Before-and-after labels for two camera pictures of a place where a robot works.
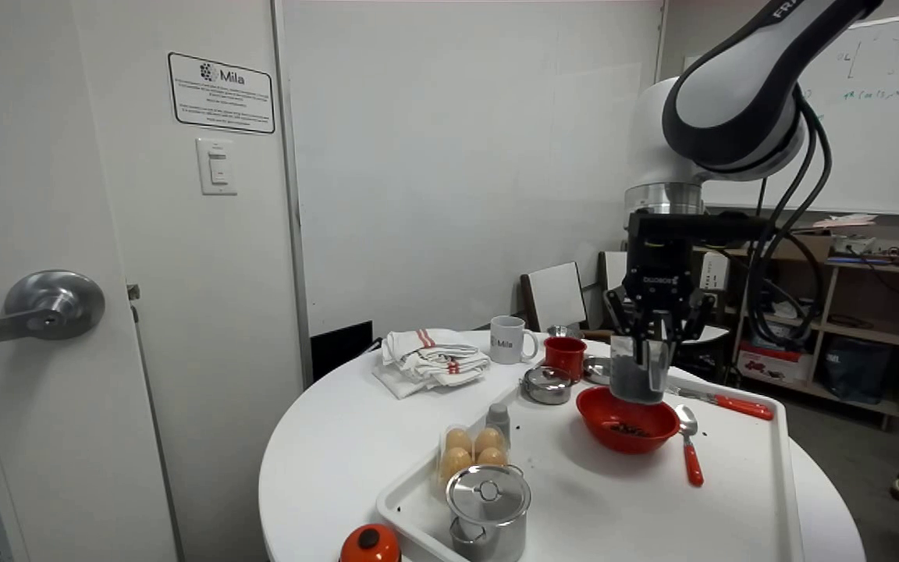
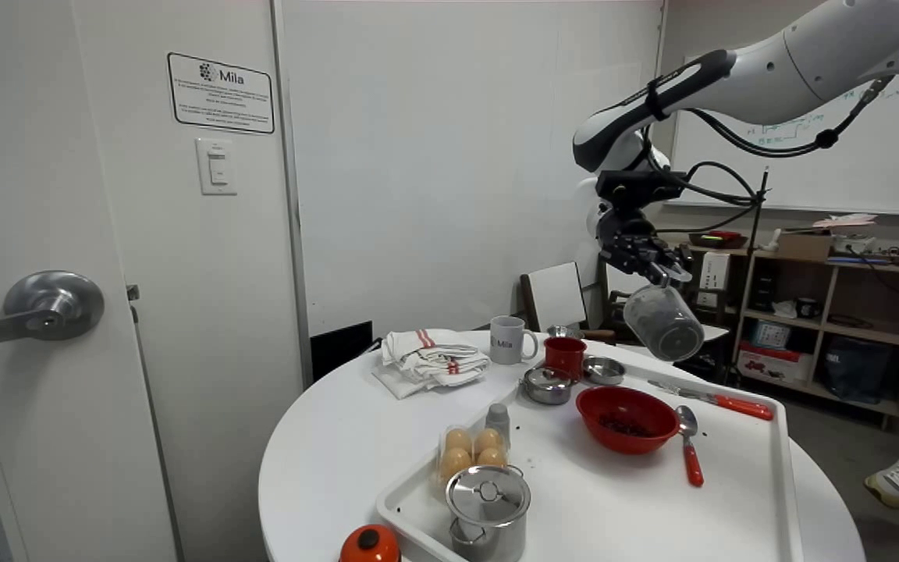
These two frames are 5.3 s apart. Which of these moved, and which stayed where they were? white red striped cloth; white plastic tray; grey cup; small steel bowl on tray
Moved: grey cup
Stayed: white red striped cloth; small steel bowl on tray; white plastic tray
